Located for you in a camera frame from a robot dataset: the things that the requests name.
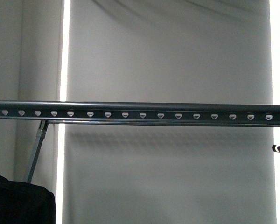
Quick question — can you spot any black printed t-shirt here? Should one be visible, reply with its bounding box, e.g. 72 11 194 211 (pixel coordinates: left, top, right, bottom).
0 175 56 224

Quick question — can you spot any grey metal clothes rack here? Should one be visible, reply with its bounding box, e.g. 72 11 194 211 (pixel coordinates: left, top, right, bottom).
0 101 280 183

